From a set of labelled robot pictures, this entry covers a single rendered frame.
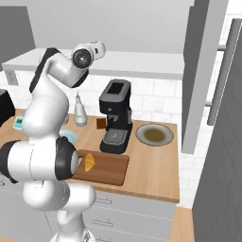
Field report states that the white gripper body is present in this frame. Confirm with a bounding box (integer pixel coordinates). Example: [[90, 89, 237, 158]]
[[96, 41, 107, 60]]

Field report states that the grey cabinet door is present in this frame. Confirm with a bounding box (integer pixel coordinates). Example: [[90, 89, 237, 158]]
[[181, 0, 230, 156]]

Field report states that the golden croissant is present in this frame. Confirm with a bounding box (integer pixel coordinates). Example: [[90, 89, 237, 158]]
[[83, 152, 96, 173]]

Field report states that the wooden cutting board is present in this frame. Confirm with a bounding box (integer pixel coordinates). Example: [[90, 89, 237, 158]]
[[70, 148, 130, 187]]

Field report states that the grey base cabinet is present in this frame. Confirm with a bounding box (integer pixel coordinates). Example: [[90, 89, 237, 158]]
[[0, 180, 60, 242]]

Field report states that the black coffee machine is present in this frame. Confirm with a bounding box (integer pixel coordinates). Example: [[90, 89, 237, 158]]
[[98, 78, 133, 155]]

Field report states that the white bottle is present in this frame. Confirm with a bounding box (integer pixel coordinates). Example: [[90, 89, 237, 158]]
[[73, 91, 89, 129]]

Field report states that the brown square pastry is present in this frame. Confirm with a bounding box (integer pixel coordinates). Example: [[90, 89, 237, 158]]
[[95, 117, 107, 130]]

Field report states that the light blue plate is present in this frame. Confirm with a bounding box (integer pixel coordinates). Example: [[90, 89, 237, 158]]
[[59, 129, 79, 145]]

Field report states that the grey plate with brown centre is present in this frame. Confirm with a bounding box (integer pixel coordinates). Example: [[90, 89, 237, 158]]
[[134, 122, 175, 147]]

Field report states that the teal and white small object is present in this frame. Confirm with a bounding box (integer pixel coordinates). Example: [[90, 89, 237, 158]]
[[12, 115, 26, 131]]

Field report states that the black toaster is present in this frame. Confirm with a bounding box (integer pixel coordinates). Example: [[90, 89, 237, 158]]
[[0, 88, 16, 128]]

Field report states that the grey drawer front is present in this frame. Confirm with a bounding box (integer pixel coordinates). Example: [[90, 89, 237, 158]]
[[93, 189, 177, 222], [82, 207, 174, 242]]

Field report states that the grey fridge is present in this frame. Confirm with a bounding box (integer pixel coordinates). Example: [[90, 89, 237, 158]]
[[191, 18, 242, 242]]

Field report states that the dark grey wall cabinet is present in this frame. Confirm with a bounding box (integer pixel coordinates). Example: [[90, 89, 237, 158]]
[[0, 5, 37, 72]]

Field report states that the white wall socket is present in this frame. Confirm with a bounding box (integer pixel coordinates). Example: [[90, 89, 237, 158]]
[[4, 68, 19, 86]]

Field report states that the grey fridge handle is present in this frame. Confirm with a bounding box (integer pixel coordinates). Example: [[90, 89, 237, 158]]
[[206, 18, 242, 127]]

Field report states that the silver drawer handle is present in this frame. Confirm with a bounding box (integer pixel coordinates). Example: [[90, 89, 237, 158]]
[[95, 197, 112, 205], [90, 218, 111, 228]]

